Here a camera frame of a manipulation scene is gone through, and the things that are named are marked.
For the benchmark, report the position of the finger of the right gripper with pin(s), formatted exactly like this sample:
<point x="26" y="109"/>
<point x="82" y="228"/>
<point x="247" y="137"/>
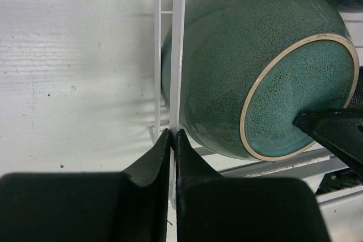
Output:
<point x="339" y="131"/>

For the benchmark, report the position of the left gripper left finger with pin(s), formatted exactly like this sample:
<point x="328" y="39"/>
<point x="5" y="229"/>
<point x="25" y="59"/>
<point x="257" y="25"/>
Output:
<point x="130" y="205"/>

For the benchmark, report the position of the dark green bowl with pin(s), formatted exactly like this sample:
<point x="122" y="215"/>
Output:
<point x="255" y="69"/>

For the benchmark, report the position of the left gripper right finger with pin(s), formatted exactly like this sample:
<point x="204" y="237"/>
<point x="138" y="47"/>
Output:
<point x="211" y="207"/>

